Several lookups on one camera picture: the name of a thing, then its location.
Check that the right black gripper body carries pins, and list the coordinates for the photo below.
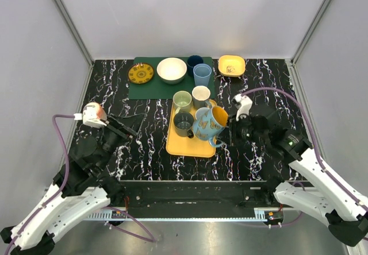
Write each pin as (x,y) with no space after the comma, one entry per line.
(243,130)

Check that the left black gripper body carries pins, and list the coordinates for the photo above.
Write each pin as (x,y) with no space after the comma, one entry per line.
(118,128)

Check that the blue mug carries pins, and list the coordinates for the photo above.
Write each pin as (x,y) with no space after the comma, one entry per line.
(210,125)

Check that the white grey mug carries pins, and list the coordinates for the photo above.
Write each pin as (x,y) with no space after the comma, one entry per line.
(200,112)

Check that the dark teal mug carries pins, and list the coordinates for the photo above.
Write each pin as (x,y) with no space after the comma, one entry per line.
(183,123)

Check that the sage green mug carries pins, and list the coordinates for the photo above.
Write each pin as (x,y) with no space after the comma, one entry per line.
(182,101)

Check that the grey faceted mug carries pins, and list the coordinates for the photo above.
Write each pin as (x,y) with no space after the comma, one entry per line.
(200,97)

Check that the pink mug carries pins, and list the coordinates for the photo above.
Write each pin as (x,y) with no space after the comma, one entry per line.
(94,110)

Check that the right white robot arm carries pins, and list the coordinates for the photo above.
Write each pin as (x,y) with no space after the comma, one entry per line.
(316,180)

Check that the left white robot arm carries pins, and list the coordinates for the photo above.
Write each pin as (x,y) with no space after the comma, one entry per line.
(80,188)

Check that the dark green mat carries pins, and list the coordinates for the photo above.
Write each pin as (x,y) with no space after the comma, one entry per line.
(156,88)

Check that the orange plastic tray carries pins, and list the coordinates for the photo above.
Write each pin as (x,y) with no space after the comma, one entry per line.
(185,146)

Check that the yellow patterned plate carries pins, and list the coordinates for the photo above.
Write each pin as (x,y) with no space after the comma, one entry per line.
(141,73)

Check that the white bowl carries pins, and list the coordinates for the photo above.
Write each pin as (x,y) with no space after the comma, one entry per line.
(172,70)

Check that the yellow square bowl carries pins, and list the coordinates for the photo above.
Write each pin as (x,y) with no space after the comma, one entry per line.
(231,65)

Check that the light blue plastic cup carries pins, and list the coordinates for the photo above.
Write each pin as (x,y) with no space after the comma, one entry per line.
(202,73)

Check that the dark blue cup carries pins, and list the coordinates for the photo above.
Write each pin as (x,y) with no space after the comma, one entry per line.
(191,62)

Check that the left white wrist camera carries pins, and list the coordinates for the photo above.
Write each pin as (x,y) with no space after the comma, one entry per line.
(94,123)

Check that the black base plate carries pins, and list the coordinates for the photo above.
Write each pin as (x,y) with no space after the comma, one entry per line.
(193,199)

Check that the right aluminium frame post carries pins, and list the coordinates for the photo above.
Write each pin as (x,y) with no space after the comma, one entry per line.
(310,31)

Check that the aluminium frame post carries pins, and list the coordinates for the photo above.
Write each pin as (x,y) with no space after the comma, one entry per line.
(310,31)
(73,30)

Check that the left aluminium frame post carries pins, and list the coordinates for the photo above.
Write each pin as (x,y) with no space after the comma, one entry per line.
(73,30)

